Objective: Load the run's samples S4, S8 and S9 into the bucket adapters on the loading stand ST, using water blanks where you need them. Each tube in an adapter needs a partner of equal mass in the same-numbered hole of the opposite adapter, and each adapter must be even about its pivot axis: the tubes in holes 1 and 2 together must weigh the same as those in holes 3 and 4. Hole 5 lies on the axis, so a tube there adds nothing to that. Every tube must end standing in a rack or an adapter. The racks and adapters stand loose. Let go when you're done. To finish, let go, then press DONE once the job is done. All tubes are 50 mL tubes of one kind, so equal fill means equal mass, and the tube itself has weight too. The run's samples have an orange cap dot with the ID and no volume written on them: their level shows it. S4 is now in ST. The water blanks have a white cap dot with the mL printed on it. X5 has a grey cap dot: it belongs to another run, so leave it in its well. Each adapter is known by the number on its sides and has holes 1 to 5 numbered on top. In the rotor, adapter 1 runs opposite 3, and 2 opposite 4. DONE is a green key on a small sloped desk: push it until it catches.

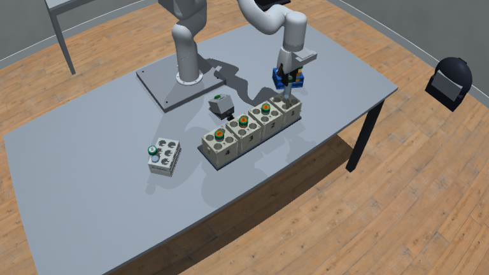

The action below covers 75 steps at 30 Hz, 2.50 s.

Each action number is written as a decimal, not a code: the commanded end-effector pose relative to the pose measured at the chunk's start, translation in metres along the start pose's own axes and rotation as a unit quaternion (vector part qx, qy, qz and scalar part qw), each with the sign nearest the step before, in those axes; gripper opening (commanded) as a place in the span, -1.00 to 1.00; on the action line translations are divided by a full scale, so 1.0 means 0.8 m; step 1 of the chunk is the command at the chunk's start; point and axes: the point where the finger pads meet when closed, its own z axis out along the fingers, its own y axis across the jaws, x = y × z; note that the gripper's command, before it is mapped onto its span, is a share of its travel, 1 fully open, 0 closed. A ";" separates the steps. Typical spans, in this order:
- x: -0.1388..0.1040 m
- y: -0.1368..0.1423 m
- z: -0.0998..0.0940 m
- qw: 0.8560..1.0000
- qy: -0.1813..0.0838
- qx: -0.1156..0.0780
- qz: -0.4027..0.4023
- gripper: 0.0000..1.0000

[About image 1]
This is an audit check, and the white tube rack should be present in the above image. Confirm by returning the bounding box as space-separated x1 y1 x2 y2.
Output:
148 138 181 177

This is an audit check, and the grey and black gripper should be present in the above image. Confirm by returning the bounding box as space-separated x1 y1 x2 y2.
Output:
276 47 299 87

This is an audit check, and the blue tube rack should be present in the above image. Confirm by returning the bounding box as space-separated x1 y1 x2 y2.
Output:
273 68 304 90

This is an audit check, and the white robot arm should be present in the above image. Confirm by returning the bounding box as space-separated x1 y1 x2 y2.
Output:
172 0 317 86

